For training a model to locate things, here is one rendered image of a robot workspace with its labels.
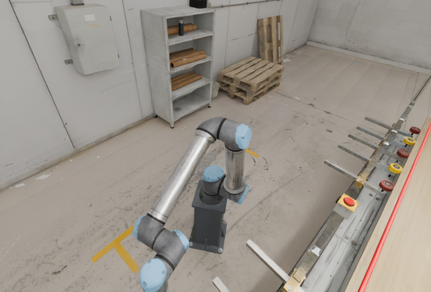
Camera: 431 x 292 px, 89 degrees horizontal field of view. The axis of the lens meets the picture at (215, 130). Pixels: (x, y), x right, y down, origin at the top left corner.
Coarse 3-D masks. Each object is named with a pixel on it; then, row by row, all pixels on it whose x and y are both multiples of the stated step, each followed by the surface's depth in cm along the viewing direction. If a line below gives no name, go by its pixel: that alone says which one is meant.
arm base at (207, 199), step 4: (200, 192) 170; (204, 192) 164; (200, 196) 169; (204, 196) 165; (208, 196) 163; (212, 196) 163; (216, 196) 164; (220, 196) 167; (204, 200) 166; (208, 200) 164; (212, 200) 164; (216, 200) 165; (220, 200) 167; (208, 204) 166; (212, 204) 165; (216, 204) 167
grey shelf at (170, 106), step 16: (144, 16) 265; (160, 16) 248; (176, 16) 257; (192, 16) 330; (208, 16) 312; (144, 32) 279; (160, 32) 259; (192, 32) 310; (208, 32) 316; (160, 48) 272; (176, 48) 333; (208, 48) 338; (160, 64) 286; (192, 64) 312; (208, 64) 352; (160, 80) 302; (208, 80) 361; (160, 96) 319; (176, 96) 315; (192, 96) 393; (208, 96) 384; (160, 112) 339; (176, 112) 349
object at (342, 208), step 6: (342, 198) 102; (336, 204) 102; (342, 204) 100; (354, 204) 100; (336, 210) 103; (342, 210) 101; (348, 210) 99; (354, 210) 97; (342, 216) 102; (348, 216) 100
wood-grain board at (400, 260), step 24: (408, 168) 167; (408, 192) 149; (384, 216) 133; (408, 216) 134; (408, 240) 122; (360, 264) 110; (384, 264) 111; (408, 264) 111; (384, 288) 102; (408, 288) 103
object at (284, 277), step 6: (252, 246) 118; (258, 252) 116; (264, 258) 114; (270, 264) 112; (276, 264) 112; (276, 270) 110; (282, 270) 110; (282, 276) 108; (288, 276) 108; (300, 288) 104
